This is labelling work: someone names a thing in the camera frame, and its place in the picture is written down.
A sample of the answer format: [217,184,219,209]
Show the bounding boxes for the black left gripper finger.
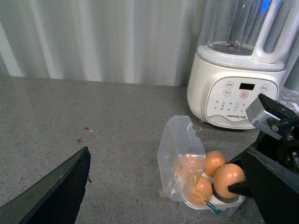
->
[228,181,253,198]

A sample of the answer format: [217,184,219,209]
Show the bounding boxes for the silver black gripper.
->
[228,93,299,172]

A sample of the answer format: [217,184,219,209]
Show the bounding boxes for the brown egg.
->
[177,154,204,178]
[204,151,227,178]
[213,163,246,199]
[188,176,213,206]

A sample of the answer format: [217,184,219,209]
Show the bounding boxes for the clear plastic egg box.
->
[157,115,245,219]

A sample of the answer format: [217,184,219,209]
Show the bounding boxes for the dark right robot panel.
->
[239,147,299,224]

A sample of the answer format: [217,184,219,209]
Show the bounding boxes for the dark robot panel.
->
[239,147,299,224]
[0,147,91,224]

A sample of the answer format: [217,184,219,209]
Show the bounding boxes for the clear plastic bag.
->
[277,85,299,113]

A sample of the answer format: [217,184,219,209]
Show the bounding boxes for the white Joyoung blender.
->
[187,0,299,129]

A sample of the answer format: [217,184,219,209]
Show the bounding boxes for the dark left robot panel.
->
[0,147,91,224]

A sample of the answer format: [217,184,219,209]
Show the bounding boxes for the yellow and blue string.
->
[193,176,222,215]

